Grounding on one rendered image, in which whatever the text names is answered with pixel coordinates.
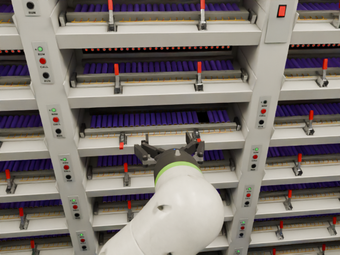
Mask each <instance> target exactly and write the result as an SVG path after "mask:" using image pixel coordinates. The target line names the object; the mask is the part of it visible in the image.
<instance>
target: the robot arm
mask: <svg viewBox="0 0 340 255"><path fill-rule="evenodd" d="M186 143H187V146H185V147H181V148H180V149H179V148H172V149H168V150H164V149H162V148H158V149H157V148H155V147H153V146H151V145H149V139H148V134H146V140H141V145H139V144H134V152H135V155H136V156H137V158H138V159H139V160H140V161H141V162H142V163H143V167H144V168H147V167H148V165H150V164H155V168H154V185H155V194H154V195H153V197H152V198H151V199H150V200H149V201H148V203H147V204H146V205H145V206H144V207H143V208H142V210H141V211H140V212H139V213H138V214H137V215H136V216H135V217H134V218H133V219H132V220H131V221H130V222H129V223H128V224H127V225H126V226H125V227H124V228H122V229H121V230H120V231H119V232H118V233H117V234H115V235H114V236H113V237H112V238H111V239H109V240H108V241H107V242H106V243H105V245H104V246H103V247H102V249H101V251H100V252H99V255H196V254H198V253H199V252H200V251H201V250H203V249H204V248H206V247H207V246H208V245H210V244H211V243H212V242H213V241H214V240H215V239H216V238H217V236H218V235H219V233H220V231H221V229H222V226H223V222H224V206H223V202H222V199H221V197H220V195H219V193H218V192H217V190H216V189H215V188H214V186H213V185H212V184H210V183H209V182H208V181H207V180H206V179H205V178H204V175H203V173H202V171H201V169H200V167H199V165H198V164H203V154H204V145H205V141H203V140H201V141H200V142H197V140H195V138H191V136H190V134H189V132H186ZM194 152H195V155H194V156H191V155H192V154H193V153H194Z"/></svg>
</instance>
